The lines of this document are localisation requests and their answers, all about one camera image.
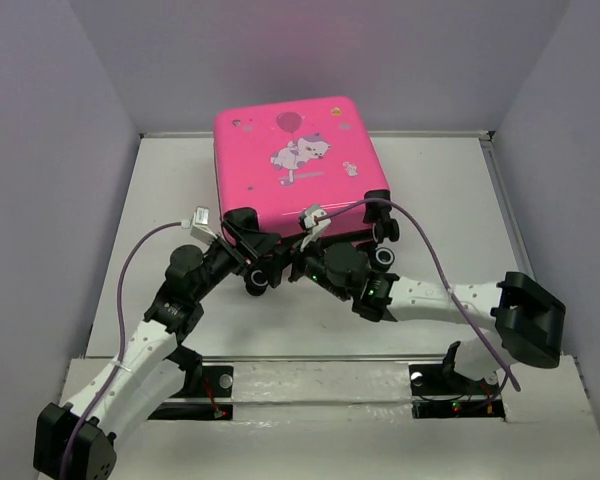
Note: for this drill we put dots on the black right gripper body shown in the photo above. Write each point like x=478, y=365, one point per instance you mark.
x=310, y=262

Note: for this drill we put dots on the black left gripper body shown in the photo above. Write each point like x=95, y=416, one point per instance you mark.
x=219, y=262

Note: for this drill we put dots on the pink hard-shell suitcase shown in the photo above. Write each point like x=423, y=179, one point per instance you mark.
x=274, y=161

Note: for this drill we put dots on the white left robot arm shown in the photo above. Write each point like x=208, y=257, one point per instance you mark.
x=81, y=438

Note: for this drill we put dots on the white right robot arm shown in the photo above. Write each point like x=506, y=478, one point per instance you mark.
x=514, y=320

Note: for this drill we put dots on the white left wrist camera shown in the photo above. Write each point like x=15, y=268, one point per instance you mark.
x=198, y=225

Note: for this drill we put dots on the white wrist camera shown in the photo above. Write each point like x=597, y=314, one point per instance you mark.
x=198, y=225
x=314, y=222

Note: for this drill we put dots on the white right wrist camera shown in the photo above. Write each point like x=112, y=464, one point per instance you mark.
x=314, y=222

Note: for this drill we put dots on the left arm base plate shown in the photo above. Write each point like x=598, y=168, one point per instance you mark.
x=206, y=396

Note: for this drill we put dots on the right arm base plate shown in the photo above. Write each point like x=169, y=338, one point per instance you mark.
x=439, y=392

